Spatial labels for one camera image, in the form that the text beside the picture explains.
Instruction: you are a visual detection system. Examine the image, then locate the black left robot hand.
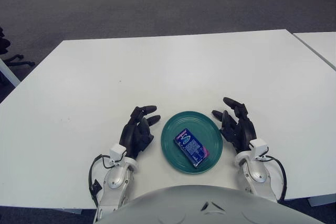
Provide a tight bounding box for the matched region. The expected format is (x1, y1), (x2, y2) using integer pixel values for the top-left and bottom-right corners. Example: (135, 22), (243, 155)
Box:
(119, 105), (161, 159)

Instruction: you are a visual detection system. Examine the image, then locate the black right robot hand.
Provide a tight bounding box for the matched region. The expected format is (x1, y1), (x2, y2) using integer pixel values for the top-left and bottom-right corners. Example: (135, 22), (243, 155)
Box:
(211, 97), (257, 154)

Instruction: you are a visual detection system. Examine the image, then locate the blue gum pack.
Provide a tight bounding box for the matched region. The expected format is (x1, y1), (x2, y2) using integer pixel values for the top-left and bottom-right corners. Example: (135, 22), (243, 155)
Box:
(173, 127), (210, 169)

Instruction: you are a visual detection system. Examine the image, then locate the green round plate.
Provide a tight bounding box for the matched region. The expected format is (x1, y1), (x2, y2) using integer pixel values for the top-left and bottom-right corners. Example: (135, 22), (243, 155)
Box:
(160, 111), (224, 175)

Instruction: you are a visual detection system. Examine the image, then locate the grey robot torso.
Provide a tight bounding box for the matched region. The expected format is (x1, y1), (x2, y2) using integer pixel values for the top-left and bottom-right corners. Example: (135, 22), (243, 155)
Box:
(94, 185), (320, 224)

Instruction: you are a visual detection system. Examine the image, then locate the white desk leg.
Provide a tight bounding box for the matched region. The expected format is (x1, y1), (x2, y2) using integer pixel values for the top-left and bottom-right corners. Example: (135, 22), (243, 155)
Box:
(0, 58), (21, 88)

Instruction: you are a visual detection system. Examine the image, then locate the black office chair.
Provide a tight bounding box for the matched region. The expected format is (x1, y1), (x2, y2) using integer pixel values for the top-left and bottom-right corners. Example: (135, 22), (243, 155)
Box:
(0, 27), (35, 67)

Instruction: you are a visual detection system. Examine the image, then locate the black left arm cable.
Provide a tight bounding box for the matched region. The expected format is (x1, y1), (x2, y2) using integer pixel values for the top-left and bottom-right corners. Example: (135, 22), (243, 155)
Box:
(88, 154), (116, 209)

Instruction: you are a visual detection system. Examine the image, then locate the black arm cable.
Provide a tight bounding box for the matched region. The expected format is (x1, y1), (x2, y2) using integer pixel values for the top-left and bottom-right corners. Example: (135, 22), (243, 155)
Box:
(258, 146), (287, 204)
(88, 154), (116, 209)

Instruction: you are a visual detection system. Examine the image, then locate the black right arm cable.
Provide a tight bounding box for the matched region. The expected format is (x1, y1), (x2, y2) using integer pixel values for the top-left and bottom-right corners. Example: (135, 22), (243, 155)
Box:
(258, 146), (287, 204)

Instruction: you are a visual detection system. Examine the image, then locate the white table frame beam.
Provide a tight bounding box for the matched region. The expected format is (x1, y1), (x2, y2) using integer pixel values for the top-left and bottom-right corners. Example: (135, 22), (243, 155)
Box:
(307, 196), (336, 207)

